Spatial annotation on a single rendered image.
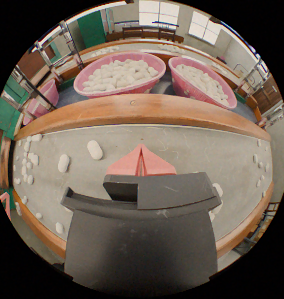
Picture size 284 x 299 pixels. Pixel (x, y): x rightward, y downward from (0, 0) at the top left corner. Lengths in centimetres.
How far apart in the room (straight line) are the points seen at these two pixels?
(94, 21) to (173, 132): 280
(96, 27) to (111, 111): 269
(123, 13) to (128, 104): 501
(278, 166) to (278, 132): 114
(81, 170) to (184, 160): 18
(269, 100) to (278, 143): 152
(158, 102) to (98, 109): 10
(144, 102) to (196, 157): 13
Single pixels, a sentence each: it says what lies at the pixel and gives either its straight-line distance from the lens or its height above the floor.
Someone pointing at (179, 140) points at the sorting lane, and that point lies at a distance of 16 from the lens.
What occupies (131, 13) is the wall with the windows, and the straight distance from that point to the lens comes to 506.
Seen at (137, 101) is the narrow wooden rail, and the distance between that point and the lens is 16.
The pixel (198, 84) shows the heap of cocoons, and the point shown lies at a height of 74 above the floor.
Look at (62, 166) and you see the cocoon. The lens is 19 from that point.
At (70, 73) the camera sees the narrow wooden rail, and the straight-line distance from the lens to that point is 54.
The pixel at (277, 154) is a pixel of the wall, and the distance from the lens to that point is 457.
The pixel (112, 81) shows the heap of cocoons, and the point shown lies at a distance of 26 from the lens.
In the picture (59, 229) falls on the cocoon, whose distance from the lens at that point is 28.
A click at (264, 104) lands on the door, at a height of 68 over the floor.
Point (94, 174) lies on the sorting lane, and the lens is 16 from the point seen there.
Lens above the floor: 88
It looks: 76 degrees down
